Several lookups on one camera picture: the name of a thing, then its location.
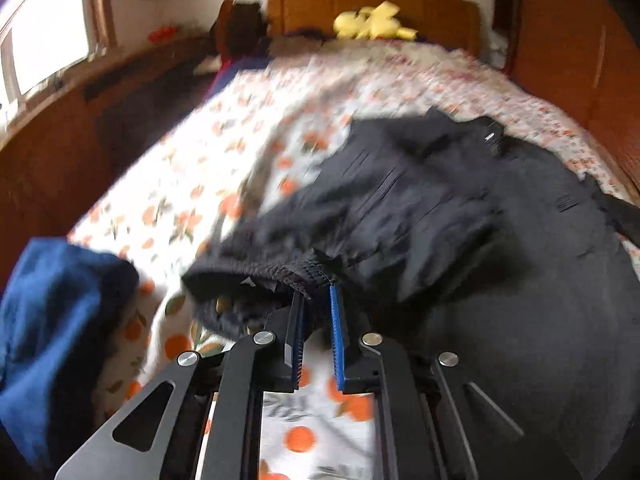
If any black jacket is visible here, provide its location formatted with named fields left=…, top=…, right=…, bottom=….
left=182, top=110, right=639, bottom=479

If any folded blue garment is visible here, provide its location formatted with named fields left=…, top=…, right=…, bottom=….
left=1, top=237, right=139, bottom=471

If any orange print bed sheet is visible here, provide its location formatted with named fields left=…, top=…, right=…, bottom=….
left=67, top=39, right=640, bottom=480

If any long wooden desk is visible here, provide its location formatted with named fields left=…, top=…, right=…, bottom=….
left=1, top=36, right=211, bottom=280

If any wooden chair with bag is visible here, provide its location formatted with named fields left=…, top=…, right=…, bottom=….
left=209, top=0, right=268, bottom=63

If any yellow Pikachu plush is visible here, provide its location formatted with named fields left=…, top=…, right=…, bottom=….
left=333, top=1, right=418, bottom=41

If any red bowl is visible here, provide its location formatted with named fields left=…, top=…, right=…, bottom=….
left=148, top=26, right=179, bottom=44

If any wooden headboard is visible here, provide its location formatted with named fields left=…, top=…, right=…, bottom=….
left=266, top=0, right=483, bottom=57

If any window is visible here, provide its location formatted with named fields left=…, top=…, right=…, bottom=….
left=1, top=0, right=116, bottom=110

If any wooden louvered wardrobe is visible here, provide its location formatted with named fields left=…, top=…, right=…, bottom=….
left=509, top=0, right=639, bottom=183

